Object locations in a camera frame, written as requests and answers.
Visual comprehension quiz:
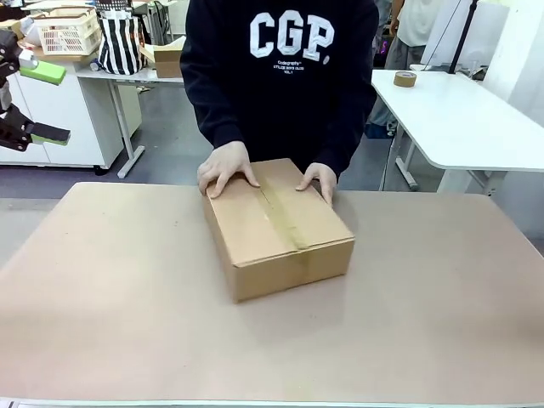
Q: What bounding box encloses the brown cardboard shipping box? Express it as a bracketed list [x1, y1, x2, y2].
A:
[202, 158, 356, 303]

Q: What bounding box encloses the person's right forearm dark sleeve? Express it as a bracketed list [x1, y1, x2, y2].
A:
[179, 42, 247, 150]

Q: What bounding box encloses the person's left forearm dark sleeve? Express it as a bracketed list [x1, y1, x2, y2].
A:
[316, 54, 381, 182]

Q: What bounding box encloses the small open cardboard box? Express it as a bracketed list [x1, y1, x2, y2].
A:
[139, 36, 188, 79]

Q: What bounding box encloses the person's right hand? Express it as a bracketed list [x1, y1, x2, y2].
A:
[196, 140, 262, 200]

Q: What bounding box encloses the person's left hand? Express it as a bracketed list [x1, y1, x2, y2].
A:
[295, 162, 338, 208]

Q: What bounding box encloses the white cabinet wooden top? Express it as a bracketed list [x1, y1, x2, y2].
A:
[0, 42, 144, 167]

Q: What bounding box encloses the white plastic basket crate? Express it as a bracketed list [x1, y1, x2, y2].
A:
[33, 6, 102, 56]

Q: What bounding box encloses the small brown cardboard carton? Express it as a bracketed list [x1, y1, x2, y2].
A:
[0, 19, 25, 42]

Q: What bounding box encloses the black white striped bag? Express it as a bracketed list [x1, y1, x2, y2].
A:
[96, 10, 146, 77]

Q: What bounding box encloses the white table with grey legs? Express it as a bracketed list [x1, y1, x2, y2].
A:
[76, 65, 186, 179]

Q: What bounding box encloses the person in dark CGP sweatshirt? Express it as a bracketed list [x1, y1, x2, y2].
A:
[179, 0, 381, 182]

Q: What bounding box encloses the bystander in white shirt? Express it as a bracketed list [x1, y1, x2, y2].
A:
[387, 0, 439, 71]

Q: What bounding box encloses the black stand pole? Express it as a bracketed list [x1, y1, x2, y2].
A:
[448, 0, 480, 76]

